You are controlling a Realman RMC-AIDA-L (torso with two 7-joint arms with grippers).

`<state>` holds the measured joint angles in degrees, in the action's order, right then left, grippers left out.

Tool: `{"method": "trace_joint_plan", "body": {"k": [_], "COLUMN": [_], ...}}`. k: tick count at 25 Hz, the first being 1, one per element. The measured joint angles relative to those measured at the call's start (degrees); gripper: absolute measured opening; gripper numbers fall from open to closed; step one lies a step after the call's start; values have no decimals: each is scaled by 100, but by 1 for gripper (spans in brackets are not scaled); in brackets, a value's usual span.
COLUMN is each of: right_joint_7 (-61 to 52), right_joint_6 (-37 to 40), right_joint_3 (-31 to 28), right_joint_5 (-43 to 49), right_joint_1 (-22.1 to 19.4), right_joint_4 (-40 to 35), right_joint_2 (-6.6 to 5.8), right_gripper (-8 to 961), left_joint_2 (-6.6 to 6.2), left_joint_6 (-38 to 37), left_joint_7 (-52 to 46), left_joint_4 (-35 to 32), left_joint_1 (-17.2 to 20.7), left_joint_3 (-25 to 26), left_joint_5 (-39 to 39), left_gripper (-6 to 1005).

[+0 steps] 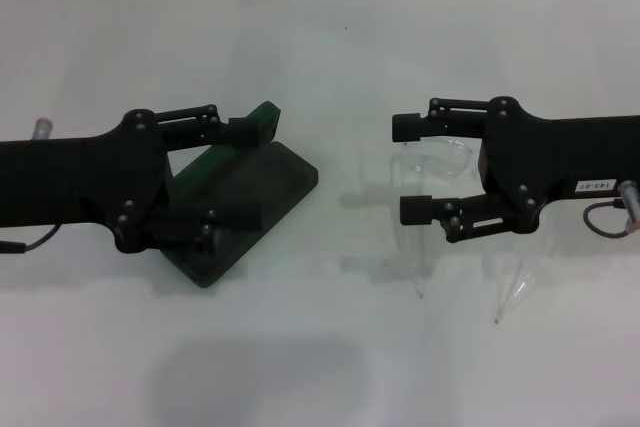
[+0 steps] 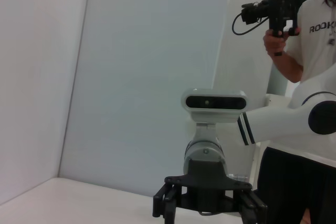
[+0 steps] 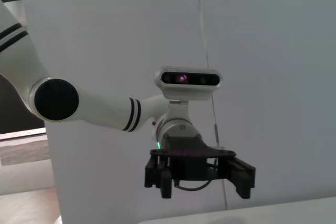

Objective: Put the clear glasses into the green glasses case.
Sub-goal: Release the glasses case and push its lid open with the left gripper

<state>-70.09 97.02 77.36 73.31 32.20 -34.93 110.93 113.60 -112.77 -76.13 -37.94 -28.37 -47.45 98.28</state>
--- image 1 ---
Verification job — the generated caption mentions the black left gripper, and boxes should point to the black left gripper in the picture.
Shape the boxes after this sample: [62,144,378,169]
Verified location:
[0,108,174,255]

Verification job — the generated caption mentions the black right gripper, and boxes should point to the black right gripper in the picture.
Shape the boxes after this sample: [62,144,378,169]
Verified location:
[391,95,640,244]

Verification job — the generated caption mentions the clear white glasses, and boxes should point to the clear white glasses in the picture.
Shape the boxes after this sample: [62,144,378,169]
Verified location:
[389,138,556,326]

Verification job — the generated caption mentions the green glasses case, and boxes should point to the green glasses case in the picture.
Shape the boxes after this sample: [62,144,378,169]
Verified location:
[159,100,320,291]

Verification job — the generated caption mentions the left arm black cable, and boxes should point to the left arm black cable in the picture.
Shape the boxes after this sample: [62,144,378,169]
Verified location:
[0,225,62,255]

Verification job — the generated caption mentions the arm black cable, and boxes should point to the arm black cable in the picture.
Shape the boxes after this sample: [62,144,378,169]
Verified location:
[0,225,62,255]
[581,198,635,239]

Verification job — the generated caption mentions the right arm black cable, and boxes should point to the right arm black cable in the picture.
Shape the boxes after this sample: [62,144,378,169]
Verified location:
[581,198,635,239]

